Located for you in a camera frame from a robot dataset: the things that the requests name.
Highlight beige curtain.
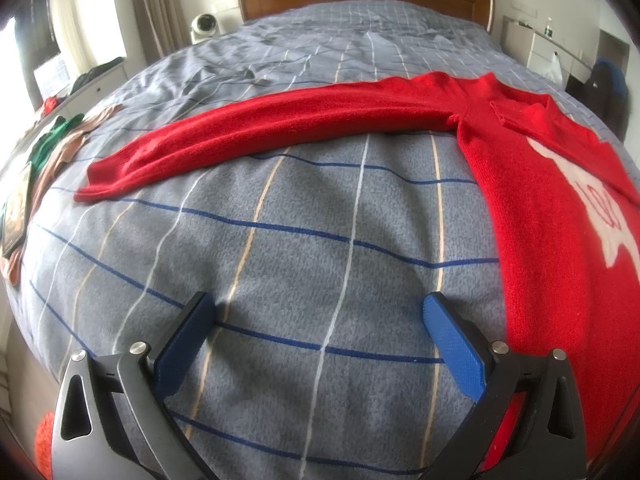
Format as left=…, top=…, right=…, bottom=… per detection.
left=132, top=0, right=190, bottom=64

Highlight red item on bench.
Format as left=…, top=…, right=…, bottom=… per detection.
left=41, top=96, right=61, bottom=117

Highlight red knit sweater white motif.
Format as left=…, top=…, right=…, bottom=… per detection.
left=75, top=72, right=639, bottom=479

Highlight grey plaid bed cover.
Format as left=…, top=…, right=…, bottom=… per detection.
left=9, top=0, right=639, bottom=479

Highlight white round fan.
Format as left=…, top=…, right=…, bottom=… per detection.
left=190, top=13, right=218, bottom=44

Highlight green garment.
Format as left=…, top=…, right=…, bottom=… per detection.
left=28, top=113, right=85, bottom=179

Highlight black and blue backpack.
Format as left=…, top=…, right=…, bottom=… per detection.
left=566, top=58, right=629, bottom=142

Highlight tan pink garment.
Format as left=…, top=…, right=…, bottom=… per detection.
left=1, top=104, right=122, bottom=287

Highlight white plastic bag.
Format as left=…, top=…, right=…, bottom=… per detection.
left=542, top=51, right=564, bottom=88

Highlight white window bench cabinet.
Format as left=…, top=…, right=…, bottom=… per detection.
left=1, top=58, right=127, bottom=166

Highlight dark clothes on bench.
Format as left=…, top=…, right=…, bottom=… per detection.
left=70, top=56, right=125, bottom=94

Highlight white bedside cabinet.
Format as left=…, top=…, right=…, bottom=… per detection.
left=501, top=16, right=591, bottom=88

